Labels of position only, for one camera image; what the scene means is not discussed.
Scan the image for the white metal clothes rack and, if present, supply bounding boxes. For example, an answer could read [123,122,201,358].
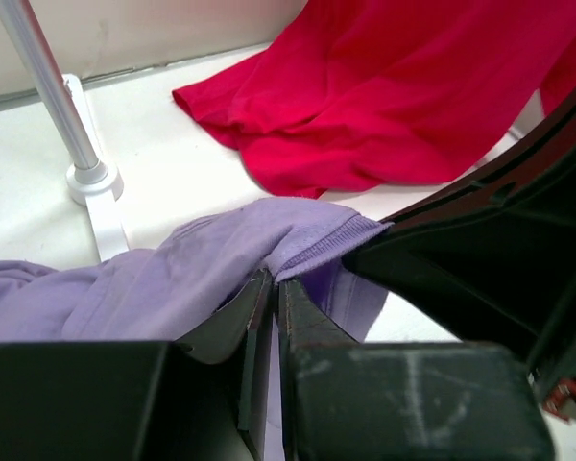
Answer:
[0,1,129,261]

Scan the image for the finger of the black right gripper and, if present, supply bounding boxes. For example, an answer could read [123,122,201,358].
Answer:
[344,88,576,421]

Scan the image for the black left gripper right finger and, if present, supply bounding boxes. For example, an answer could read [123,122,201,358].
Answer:
[277,280,555,460]

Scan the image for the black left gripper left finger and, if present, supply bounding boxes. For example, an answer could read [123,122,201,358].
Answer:
[0,273,274,460]

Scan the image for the purple t shirt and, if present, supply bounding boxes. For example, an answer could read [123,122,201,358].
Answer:
[0,198,387,342]

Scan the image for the red t shirt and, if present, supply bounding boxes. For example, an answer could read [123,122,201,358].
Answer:
[173,1,576,198]

